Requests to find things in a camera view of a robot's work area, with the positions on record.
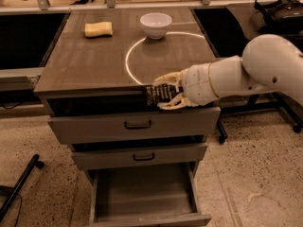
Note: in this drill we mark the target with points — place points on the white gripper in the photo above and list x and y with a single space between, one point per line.
196 83

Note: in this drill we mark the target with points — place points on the black rxbar chocolate wrapper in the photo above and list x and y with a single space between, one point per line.
163 93

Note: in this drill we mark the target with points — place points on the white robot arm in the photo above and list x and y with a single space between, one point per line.
269 63

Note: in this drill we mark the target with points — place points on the top grey drawer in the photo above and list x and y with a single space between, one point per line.
110 127

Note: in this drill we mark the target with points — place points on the grey drawer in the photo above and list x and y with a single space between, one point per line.
146 196
110 127
114 158

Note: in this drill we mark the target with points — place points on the middle grey drawer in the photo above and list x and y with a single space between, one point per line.
114 158

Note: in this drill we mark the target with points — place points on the grey drawer cabinet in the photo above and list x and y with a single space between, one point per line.
108 74

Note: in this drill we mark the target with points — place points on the bottom grey drawer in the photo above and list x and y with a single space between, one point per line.
146 196

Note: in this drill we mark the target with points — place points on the white bowl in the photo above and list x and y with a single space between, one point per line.
155 24

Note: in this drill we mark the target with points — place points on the yellow sponge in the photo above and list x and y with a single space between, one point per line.
98 29

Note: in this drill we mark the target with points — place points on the black rolling side table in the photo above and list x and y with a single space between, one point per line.
245 22

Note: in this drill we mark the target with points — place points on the black vr headset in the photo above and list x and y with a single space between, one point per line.
282 16

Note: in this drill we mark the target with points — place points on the black stand leg with wheel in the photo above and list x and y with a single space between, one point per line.
11 192

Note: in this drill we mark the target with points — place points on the black top drawer handle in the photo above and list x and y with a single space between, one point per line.
137 125

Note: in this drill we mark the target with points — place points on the black drawer handle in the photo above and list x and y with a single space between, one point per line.
143 157
137 125

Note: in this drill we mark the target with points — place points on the black middle drawer handle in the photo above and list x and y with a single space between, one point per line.
143 157

